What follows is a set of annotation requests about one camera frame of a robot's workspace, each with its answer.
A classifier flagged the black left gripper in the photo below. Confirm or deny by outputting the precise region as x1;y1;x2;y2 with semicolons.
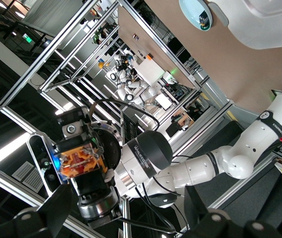
56;106;113;199

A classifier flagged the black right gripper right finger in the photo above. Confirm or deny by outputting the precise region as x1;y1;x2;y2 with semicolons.
184;184;282;238

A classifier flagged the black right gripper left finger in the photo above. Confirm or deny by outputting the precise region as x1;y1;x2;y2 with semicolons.
0;184;73;238

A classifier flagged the white ceiling vent grille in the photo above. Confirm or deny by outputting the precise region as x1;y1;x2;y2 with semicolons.
11;160;45;197

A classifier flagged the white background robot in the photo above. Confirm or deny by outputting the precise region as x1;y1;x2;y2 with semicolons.
107;53;162;105

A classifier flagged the green exit sign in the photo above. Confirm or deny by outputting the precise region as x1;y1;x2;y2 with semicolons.
21;33;36;46

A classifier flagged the light blue round plate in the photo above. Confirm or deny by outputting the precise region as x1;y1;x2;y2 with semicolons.
179;0;212;32

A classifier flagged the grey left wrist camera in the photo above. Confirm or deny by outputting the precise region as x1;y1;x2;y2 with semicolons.
28;133;65;197

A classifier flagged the aluminium profile frame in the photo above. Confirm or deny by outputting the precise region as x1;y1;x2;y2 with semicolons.
0;0;282;238

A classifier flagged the white lidded box grey handle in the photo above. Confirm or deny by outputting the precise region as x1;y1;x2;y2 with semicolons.
207;0;282;51

